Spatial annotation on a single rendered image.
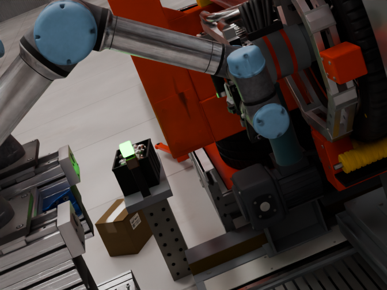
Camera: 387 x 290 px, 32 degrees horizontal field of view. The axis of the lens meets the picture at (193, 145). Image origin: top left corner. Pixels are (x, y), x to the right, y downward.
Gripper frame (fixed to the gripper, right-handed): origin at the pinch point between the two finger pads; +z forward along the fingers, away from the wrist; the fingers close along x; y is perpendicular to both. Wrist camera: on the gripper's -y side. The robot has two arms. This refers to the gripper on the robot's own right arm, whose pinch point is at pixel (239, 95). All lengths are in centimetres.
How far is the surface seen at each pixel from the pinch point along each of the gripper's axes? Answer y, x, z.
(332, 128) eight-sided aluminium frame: -18.4, -20.5, -0.2
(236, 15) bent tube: 17.5, -8.2, 11.7
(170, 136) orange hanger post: -22, 19, 60
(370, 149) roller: -29.8, -29.7, 3.0
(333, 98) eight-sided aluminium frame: -7.0, -20.5, -10.1
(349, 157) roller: -29.7, -23.3, 2.8
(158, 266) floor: -83, 45, 91
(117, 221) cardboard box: -65, 55, 110
